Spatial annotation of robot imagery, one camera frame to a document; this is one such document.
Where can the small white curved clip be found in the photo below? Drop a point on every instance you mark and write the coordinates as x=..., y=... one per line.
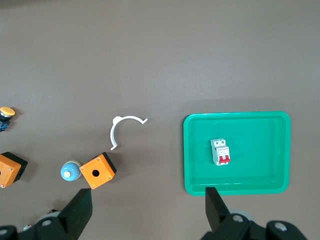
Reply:
x=111, y=135

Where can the brown table cover mat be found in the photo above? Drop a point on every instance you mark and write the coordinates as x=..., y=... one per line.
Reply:
x=160, y=62

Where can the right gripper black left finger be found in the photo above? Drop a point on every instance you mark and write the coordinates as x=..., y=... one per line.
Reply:
x=80, y=207

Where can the white green small switch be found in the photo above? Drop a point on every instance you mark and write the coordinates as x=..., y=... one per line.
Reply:
x=27, y=227

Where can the green plastic tray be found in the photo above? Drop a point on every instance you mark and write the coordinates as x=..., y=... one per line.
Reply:
x=255, y=140

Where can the blue dome button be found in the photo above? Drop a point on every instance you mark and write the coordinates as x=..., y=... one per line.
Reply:
x=70, y=170

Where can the white circuit breaker red switches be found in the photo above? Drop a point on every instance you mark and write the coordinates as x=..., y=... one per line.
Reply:
x=220, y=155

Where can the orange button box black base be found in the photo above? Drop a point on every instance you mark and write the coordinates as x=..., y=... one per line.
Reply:
x=7, y=170
x=105, y=170

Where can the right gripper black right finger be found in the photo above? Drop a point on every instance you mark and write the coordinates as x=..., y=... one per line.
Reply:
x=215, y=207

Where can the small black switch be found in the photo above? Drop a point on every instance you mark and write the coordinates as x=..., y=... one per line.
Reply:
x=53, y=210

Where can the yellow push button switch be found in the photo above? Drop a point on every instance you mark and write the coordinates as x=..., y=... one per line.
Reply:
x=7, y=111

